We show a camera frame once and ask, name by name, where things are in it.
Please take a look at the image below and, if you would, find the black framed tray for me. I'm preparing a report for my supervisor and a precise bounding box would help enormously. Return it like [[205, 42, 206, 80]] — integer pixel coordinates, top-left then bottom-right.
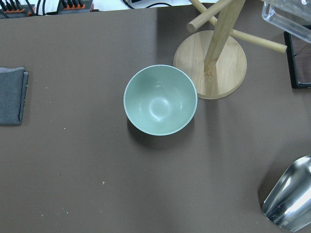
[[284, 32, 311, 89]]

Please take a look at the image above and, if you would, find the light green bowl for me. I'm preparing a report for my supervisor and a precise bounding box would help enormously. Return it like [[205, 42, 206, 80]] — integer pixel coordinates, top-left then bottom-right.
[[123, 65, 198, 136]]

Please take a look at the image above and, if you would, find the wooden cup tree stand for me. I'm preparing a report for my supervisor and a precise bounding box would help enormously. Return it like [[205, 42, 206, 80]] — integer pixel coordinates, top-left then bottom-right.
[[173, 0, 287, 100]]

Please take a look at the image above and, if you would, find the grey folded cloth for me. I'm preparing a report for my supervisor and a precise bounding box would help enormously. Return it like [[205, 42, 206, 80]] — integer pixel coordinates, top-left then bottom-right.
[[0, 67, 29, 125]]

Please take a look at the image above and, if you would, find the metal scoop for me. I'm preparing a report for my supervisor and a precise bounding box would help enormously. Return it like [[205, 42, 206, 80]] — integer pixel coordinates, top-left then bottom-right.
[[262, 155, 311, 233]]

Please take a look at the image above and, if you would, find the orange black connector block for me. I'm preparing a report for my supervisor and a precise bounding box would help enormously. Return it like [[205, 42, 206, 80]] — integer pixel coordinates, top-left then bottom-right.
[[0, 0, 35, 19]]

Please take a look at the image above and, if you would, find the clear glass cup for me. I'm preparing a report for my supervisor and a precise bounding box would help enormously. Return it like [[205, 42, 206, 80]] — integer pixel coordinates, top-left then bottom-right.
[[261, 0, 311, 43]]

